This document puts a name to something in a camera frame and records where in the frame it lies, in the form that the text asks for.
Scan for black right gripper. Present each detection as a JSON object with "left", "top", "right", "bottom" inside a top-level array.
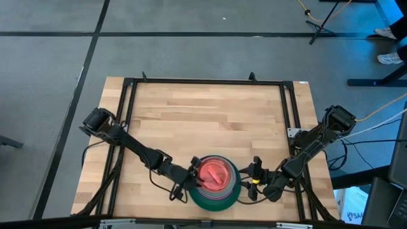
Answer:
[{"left": 238, "top": 155, "right": 272, "bottom": 202}]

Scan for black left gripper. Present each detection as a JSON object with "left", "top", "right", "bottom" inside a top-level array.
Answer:
[{"left": 173, "top": 156, "right": 205, "bottom": 200}]

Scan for small pink transparent plate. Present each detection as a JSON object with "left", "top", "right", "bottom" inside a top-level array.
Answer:
[{"left": 198, "top": 158, "right": 235, "bottom": 192}]

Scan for large dark green plate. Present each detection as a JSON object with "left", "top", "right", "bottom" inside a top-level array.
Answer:
[{"left": 189, "top": 155, "right": 242, "bottom": 212}]

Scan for silver mounting bar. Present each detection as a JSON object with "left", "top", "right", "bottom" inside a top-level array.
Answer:
[{"left": 99, "top": 218, "right": 314, "bottom": 229}]

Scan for white cardboard box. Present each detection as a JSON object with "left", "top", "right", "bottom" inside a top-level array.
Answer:
[{"left": 333, "top": 186, "right": 369, "bottom": 225}]

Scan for grey computer case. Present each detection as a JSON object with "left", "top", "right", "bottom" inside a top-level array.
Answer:
[{"left": 361, "top": 176, "right": 401, "bottom": 228}]

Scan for dark grey monitor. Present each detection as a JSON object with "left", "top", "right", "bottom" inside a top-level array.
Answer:
[{"left": 388, "top": 101, "right": 407, "bottom": 191}]

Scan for dark keyboard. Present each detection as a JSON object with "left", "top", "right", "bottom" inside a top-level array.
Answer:
[{"left": 387, "top": 189, "right": 407, "bottom": 229}]

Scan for black tripod stand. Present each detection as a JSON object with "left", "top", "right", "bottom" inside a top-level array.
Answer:
[{"left": 305, "top": 0, "right": 341, "bottom": 45}]

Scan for person's white shoe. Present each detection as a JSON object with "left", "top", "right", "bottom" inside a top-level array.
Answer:
[
  {"left": 373, "top": 27, "right": 398, "bottom": 41},
  {"left": 376, "top": 52, "right": 404, "bottom": 66}
]

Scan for black furniture foot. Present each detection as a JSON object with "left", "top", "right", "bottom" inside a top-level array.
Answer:
[{"left": 0, "top": 135, "right": 25, "bottom": 149}]

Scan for black metal table frame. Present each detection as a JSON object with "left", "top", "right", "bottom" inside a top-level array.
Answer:
[{"left": 71, "top": 71, "right": 343, "bottom": 225}]

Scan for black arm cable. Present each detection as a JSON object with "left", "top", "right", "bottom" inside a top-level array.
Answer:
[{"left": 81, "top": 139, "right": 111, "bottom": 168}]

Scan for white cable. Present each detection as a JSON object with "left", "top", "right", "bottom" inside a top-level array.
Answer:
[{"left": 346, "top": 108, "right": 407, "bottom": 138}]

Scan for orange extension cable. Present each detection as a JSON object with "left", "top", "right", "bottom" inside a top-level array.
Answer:
[{"left": 354, "top": 92, "right": 407, "bottom": 123}]

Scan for yellow floor cable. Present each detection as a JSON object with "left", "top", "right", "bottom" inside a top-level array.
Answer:
[{"left": 296, "top": 0, "right": 354, "bottom": 23}]

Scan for blue and black desk frame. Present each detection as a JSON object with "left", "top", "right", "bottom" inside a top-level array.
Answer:
[{"left": 317, "top": 0, "right": 407, "bottom": 87}]

